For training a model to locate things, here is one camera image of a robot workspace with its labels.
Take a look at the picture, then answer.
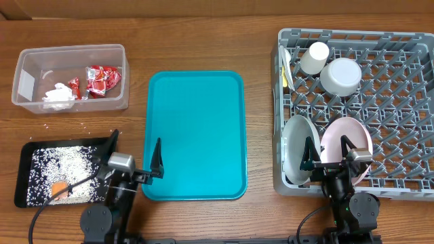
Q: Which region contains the grey round plate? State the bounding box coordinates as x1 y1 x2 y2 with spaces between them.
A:
283 115 321 185

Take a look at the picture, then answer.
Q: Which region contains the grey dishwasher rack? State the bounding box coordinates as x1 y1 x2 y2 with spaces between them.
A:
271 28 433 201

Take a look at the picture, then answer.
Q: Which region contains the red ketchup packet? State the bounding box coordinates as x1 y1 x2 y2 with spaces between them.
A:
68 77 81 100

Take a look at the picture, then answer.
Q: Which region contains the white round plate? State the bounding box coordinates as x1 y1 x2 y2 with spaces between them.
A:
320 117 373 186

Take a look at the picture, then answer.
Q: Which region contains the grey plastic knife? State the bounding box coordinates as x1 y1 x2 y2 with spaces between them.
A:
279 46 295 91

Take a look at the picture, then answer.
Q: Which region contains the teal plastic tray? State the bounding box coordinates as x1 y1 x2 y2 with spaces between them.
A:
142 70 248 201

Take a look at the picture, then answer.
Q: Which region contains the white paper cup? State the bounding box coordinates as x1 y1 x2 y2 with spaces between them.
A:
300 42 330 75

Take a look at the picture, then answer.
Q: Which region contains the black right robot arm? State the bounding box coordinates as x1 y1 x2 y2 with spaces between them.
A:
300 135 382 244

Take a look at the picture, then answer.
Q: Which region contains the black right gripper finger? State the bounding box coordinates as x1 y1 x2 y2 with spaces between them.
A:
300 136 320 171
340 135 356 158

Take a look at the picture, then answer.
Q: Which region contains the white napkin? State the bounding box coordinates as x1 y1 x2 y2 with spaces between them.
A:
42 83 76 111

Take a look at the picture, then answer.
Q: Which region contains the black rice tray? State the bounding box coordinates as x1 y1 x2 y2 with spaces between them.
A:
14 138 107 208

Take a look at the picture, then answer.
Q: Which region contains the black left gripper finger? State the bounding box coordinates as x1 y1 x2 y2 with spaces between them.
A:
93 129 119 163
150 138 164 179

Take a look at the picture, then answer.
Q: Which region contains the yellow plastic spoon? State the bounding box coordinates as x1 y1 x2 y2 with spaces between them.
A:
281 66 288 87

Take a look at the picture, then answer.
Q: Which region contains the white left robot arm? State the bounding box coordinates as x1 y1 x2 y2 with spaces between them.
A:
80 129 177 244

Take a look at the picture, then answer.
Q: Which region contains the grey small bowl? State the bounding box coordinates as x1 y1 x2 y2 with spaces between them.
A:
320 58 361 97

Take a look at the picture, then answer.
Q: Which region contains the orange food cube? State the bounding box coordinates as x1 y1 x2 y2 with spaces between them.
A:
52 181 68 201

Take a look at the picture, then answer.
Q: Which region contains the clear plastic bin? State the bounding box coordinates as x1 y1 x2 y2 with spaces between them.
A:
12 44 130 114

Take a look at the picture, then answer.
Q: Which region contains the red snack wrapper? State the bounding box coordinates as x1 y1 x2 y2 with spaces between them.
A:
86 65 121 98

